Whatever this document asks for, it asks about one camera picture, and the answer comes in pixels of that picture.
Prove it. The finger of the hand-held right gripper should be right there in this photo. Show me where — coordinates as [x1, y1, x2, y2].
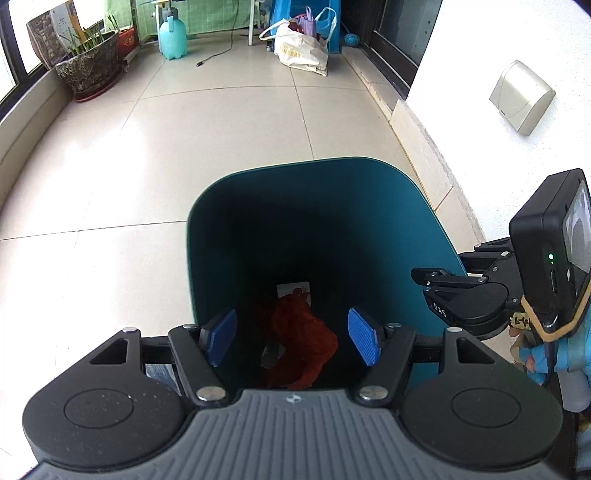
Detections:
[461, 237, 515, 274]
[411, 267, 489, 289]

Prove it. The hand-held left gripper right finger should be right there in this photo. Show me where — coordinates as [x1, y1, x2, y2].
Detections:
[347, 307, 500, 409]

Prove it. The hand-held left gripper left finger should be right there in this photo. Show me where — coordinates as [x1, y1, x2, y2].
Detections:
[88, 308, 238, 409]

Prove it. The orange foam fruit net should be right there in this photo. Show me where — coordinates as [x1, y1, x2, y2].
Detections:
[269, 294, 339, 389]

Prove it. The teal plastic trash bin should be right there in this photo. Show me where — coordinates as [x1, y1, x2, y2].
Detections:
[186, 157, 468, 389]

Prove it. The person's right forearm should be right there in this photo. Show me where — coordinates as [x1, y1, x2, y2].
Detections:
[551, 314, 591, 432]

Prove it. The person's right hand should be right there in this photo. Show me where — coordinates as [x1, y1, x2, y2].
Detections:
[509, 323, 557, 386]

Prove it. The grey blue packet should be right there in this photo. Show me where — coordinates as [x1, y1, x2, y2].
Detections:
[145, 362, 177, 394]

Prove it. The white printed card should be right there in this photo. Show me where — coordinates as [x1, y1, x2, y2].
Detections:
[276, 281, 312, 315]

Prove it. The white tote bag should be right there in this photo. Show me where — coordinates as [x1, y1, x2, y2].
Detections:
[259, 18, 330, 77]

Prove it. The blue plastic stool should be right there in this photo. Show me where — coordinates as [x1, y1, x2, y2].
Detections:
[272, 0, 343, 54]

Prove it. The pink bag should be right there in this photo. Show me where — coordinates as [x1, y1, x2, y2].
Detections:
[290, 6, 320, 38]

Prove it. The patterned ceramic flower pot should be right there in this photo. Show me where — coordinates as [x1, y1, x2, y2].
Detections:
[55, 30, 121, 103]

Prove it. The teal spray bottle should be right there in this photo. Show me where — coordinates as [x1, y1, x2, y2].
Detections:
[158, 0, 189, 61]

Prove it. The red flower pot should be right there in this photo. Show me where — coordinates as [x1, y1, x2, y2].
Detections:
[115, 25, 138, 59]

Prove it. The green checked cloth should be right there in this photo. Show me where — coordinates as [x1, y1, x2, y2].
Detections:
[103, 0, 252, 41]

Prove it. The beige wall outlet cover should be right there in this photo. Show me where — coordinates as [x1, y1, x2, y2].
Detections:
[489, 59, 557, 136]

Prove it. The black cable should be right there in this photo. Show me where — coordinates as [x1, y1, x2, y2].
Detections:
[196, 0, 242, 68]

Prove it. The white rack frame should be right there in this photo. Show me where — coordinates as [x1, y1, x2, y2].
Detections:
[152, 0, 273, 46]

